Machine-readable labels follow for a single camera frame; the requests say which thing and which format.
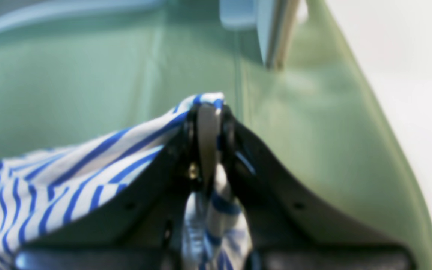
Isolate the light grey plastic bin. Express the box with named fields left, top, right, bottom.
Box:
left=0, top=0, right=300, bottom=69

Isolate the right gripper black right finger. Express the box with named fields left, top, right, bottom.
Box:
left=221, top=105, right=415, bottom=270

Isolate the blue white striped t-shirt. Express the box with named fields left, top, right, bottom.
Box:
left=0, top=93, right=252, bottom=270

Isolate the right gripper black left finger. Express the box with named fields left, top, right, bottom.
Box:
left=12, top=103, right=220, bottom=270

